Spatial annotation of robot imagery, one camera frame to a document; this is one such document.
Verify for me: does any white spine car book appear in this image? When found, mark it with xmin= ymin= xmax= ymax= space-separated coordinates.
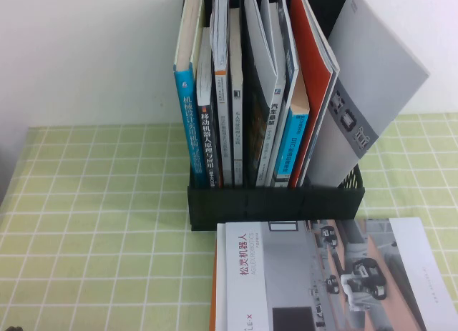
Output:
xmin=255 ymin=1 xmax=288 ymax=187

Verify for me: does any grey white robot brochure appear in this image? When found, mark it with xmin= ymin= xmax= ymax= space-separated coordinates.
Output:
xmin=306 ymin=0 xmax=432 ymax=187

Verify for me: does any light blue spine book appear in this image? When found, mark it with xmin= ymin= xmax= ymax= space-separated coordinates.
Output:
xmin=273 ymin=71 xmax=311 ymax=184

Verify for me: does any orange edged book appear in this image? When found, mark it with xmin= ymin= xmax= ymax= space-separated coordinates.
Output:
xmin=210 ymin=237 xmax=220 ymax=331

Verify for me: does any black plastic book holder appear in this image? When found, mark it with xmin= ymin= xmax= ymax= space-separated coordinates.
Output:
xmin=181 ymin=0 xmax=366 ymax=232

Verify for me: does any green checked tablecloth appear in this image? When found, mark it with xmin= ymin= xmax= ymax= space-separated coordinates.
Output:
xmin=0 ymin=112 xmax=458 ymax=331

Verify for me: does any grey white spine book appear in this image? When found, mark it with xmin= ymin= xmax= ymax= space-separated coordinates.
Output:
xmin=209 ymin=0 xmax=233 ymax=187

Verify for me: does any white booklet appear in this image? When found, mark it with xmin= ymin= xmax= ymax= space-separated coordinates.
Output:
xmin=215 ymin=222 xmax=228 ymax=331

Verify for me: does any grey spine paperback book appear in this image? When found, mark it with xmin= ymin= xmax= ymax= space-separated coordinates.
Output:
xmin=228 ymin=7 xmax=245 ymax=187

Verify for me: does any brochure stack on table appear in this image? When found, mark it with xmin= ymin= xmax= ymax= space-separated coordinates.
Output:
xmin=223 ymin=217 xmax=458 ymax=331

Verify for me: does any blue spine hardcover book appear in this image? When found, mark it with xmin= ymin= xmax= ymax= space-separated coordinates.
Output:
xmin=173 ymin=0 xmax=207 ymax=189

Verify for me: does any red cover magazine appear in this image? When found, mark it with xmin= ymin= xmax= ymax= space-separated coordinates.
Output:
xmin=286 ymin=0 xmax=341 ymax=189

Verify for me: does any black spine robot book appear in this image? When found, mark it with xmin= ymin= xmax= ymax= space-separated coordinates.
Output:
xmin=195 ymin=26 xmax=220 ymax=188

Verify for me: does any dark patterned cover book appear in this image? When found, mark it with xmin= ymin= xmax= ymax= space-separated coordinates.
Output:
xmin=246 ymin=59 xmax=271 ymax=187

